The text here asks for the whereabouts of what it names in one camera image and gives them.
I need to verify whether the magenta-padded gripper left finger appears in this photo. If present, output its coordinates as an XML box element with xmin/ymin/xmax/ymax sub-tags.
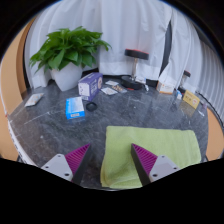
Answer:
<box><xmin>40</xmin><ymin>143</ymin><xmax>94</xmax><ymax>186</ymax></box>

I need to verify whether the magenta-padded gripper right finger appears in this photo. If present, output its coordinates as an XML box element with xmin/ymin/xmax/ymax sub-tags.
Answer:
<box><xmin>130</xmin><ymin>143</ymin><xmax>181</xmax><ymax>187</ymax></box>

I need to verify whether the light green towel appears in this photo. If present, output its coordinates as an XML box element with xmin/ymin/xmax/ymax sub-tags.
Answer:
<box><xmin>99</xmin><ymin>125</ymin><xmax>203</xmax><ymax>190</ymax></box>

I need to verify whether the small black round lid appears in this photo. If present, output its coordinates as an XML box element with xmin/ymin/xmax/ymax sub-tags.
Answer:
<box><xmin>85</xmin><ymin>101</ymin><xmax>98</xmax><ymax>113</ymax></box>

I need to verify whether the white flat packet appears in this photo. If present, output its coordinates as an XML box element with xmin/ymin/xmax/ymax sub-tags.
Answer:
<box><xmin>24</xmin><ymin>92</ymin><xmax>45</xmax><ymax>108</ymax></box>

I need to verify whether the yellow printed box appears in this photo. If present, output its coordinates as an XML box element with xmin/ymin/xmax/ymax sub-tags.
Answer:
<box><xmin>182</xmin><ymin>89</ymin><xmax>201</xmax><ymax>110</ymax></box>

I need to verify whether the white and orange box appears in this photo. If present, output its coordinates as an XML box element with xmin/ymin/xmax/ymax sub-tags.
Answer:
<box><xmin>156</xmin><ymin>80</ymin><xmax>176</xmax><ymax>95</ymax></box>

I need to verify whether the purple cardboard box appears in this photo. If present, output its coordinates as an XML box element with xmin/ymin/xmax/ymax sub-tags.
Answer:
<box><xmin>77</xmin><ymin>72</ymin><xmax>104</xmax><ymax>102</ymax></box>

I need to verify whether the small brown printed card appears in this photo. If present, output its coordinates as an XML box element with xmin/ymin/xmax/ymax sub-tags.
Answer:
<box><xmin>111</xmin><ymin>84</ymin><xmax>128</xmax><ymax>94</ymax></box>

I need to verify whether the white paper stack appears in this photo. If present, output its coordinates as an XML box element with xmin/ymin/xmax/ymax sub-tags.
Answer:
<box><xmin>134</xmin><ymin>76</ymin><xmax>147</xmax><ymax>84</ymax></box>

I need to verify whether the small white card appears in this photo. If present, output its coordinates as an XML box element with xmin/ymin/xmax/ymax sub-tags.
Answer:
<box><xmin>100</xmin><ymin>86</ymin><xmax>119</xmax><ymax>96</ymax></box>
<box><xmin>105</xmin><ymin>79</ymin><xmax>120</xmax><ymax>87</ymax></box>

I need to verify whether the white pleated sheer curtain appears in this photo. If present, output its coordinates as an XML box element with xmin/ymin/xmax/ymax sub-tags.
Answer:
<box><xmin>194</xmin><ymin>39</ymin><xmax>224</xmax><ymax>124</ymax></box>

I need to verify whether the green potted plant white pot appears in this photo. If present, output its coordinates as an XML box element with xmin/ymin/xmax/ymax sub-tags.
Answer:
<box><xmin>29</xmin><ymin>25</ymin><xmax>113</xmax><ymax>93</ymax></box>

